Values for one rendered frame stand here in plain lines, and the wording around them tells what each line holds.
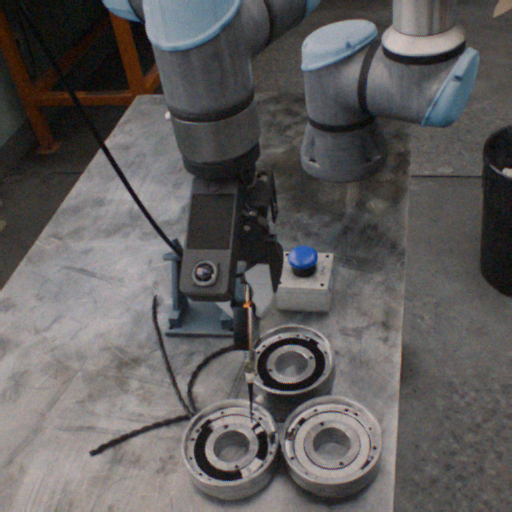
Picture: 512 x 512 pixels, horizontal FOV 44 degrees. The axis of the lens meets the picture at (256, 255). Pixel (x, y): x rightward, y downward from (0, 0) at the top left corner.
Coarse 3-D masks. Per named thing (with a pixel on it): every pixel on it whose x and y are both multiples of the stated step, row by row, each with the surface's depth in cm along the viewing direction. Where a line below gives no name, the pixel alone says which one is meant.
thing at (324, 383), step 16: (272, 336) 80; (288, 336) 79; (304, 336) 79; (320, 336) 78; (256, 352) 78; (288, 352) 78; (304, 352) 77; (272, 368) 76; (256, 384) 73; (320, 384) 72; (272, 400) 73; (288, 400) 72; (304, 400) 72
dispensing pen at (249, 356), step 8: (240, 280) 68; (248, 288) 68; (248, 296) 68; (240, 304) 68; (240, 312) 67; (240, 320) 67; (240, 328) 67; (248, 328) 67; (240, 336) 67; (248, 336) 67; (240, 344) 67; (248, 344) 67; (248, 352) 69; (248, 360) 69; (248, 368) 69; (248, 376) 69; (248, 384) 70; (248, 392) 70
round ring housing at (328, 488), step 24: (312, 408) 71; (336, 408) 71; (360, 408) 69; (312, 432) 69; (336, 432) 69; (288, 456) 66; (312, 456) 67; (312, 480) 63; (336, 480) 63; (360, 480) 63
